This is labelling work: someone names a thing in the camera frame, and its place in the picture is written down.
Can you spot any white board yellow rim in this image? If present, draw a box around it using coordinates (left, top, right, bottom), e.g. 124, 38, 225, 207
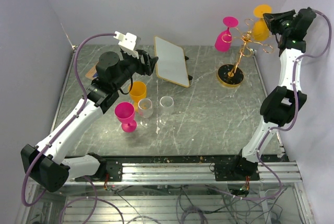
154, 36, 190, 88

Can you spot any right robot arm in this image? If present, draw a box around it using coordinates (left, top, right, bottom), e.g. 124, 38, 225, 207
213, 4, 317, 182

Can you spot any clear wine glass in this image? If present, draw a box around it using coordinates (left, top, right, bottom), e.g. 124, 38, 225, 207
159, 96, 174, 125
138, 98, 153, 127

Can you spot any gold wine glass rack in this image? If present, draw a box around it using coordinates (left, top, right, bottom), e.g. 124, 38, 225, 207
217, 19, 273, 87

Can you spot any aluminium mounting rail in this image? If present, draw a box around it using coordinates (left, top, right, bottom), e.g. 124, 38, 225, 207
59, 161, 303, 185

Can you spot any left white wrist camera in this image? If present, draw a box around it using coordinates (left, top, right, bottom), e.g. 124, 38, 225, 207
114, 31, 141, 58

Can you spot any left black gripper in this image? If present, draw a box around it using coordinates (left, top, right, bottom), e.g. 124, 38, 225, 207
113, 49, 159, 90

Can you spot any orange picture card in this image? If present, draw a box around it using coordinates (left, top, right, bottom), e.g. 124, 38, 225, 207
85, 67, 97, 80

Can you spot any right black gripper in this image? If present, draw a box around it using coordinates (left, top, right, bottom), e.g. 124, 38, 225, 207
263, 10, 296, 37

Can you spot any pink wine glass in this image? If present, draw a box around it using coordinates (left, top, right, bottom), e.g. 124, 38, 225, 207
214, 16, 238, 52
114, 102, 137, 133

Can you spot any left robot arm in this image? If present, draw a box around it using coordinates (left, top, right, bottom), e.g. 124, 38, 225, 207
21, 50, 159, 192

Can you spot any orange wine glass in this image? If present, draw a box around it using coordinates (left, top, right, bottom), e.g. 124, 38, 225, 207
128, 81, 147, 112
252, 4, 272, 41

